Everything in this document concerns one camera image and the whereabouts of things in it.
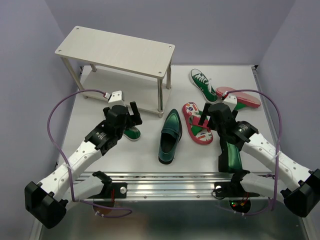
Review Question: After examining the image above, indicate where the white two-tier shoe shelf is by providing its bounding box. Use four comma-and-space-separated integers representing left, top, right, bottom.
55, 26, 175, 117

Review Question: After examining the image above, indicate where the green canvas sneaker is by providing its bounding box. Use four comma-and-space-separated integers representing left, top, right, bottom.
123, 126, 141, 141
189, 68, 218, 103

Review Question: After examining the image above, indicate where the colourful pink slide sandal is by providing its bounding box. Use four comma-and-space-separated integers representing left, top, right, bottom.
182, 101, 214, 145

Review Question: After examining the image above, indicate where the pink sandal upside down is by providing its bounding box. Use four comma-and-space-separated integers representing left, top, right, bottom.
215, 86, 261, 111

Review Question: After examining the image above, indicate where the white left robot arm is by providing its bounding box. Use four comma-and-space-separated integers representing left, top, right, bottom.
24, 101, 142, 229

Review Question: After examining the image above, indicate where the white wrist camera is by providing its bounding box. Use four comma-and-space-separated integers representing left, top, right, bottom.
108, 90, 126, 108
222, 94, 238, 112

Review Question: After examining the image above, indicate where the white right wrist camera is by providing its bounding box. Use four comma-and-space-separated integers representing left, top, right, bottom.
222, 94, 238, 112

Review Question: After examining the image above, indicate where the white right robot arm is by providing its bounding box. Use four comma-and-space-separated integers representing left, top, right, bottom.
199, 102, 320, 218

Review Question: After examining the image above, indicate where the aluminium mounting rail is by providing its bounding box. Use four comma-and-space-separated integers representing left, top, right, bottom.
53, 171, 305, 201

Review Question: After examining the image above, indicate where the green leather loafer on side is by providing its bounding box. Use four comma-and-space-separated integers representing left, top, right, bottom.
218, 138, 243, 174

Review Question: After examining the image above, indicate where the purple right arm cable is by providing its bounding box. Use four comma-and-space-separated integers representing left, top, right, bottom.
216, 89, 281, 216

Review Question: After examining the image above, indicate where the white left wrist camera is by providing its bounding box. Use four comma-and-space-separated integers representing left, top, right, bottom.
108, 90, 126, 108

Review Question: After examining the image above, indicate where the green leather loafer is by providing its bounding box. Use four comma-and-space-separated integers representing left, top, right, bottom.
218, 138, 243, 174
158, 108, 183, 165

